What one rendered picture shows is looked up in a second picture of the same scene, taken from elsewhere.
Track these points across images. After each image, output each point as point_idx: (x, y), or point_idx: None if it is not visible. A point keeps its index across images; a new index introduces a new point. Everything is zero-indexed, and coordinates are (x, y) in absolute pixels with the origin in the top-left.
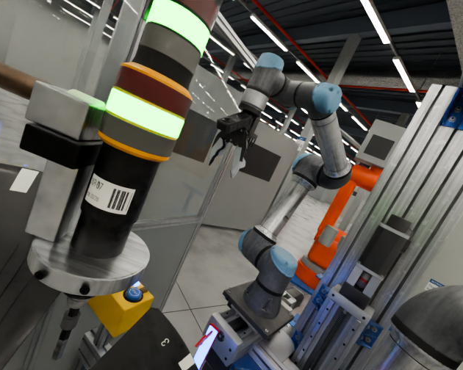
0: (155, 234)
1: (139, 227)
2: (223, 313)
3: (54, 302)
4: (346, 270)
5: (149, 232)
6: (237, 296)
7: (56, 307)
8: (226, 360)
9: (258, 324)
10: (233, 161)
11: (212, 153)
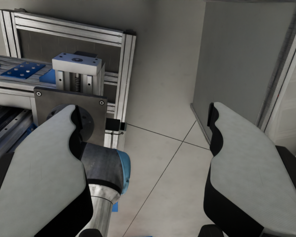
0: (249, 121)
1: (267, 97)
2: (90, 79)
3: (245, 0)
4: None
5: (255, 113)
6: (91, 106)
7: (240, 6)
8: (63, 53)
9: (48, 91)
10: (67, 135)
11: (240, 122)
